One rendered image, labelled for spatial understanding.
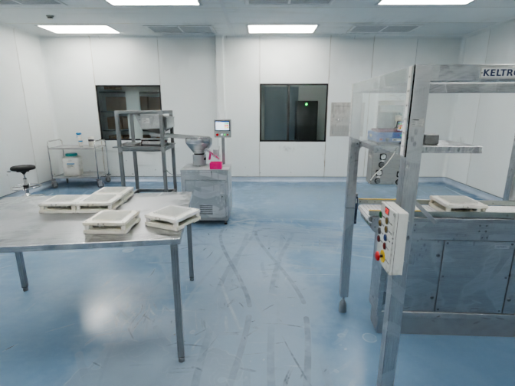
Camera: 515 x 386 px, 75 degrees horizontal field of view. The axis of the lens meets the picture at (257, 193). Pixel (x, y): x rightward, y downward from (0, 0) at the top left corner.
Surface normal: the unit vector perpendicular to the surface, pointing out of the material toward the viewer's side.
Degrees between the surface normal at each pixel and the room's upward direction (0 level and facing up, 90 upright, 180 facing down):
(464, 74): 90
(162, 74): 90
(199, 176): 90
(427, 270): 90
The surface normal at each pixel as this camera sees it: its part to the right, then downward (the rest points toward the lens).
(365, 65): -0.01, 0.25
